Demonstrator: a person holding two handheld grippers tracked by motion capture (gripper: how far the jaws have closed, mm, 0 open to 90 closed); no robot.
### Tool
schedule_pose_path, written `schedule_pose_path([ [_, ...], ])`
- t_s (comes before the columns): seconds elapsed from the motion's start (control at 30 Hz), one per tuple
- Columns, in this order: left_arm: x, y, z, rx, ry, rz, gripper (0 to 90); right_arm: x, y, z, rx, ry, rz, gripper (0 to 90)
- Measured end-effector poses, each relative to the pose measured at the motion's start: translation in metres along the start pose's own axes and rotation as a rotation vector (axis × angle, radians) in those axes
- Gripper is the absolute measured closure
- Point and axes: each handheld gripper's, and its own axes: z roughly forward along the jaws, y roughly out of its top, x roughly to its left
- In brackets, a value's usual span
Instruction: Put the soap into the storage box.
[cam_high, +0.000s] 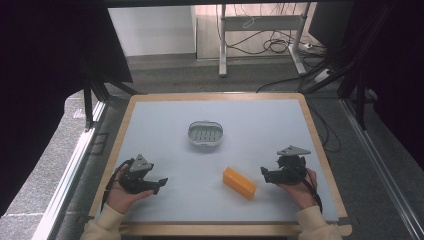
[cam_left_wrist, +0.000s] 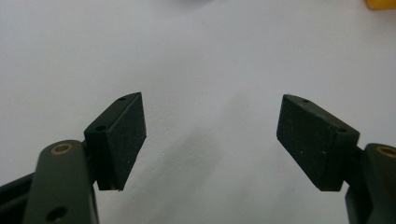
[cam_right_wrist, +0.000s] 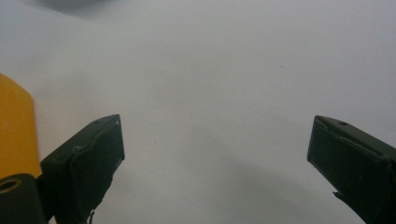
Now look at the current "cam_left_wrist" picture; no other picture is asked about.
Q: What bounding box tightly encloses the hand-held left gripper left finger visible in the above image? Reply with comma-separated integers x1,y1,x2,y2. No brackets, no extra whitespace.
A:
83,91,148,191

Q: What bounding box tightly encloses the yellow object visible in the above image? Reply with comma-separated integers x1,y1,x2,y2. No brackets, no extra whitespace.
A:
364,0,396,10

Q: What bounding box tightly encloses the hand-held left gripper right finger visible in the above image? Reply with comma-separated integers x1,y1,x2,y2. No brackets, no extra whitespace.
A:
276,93,361,192

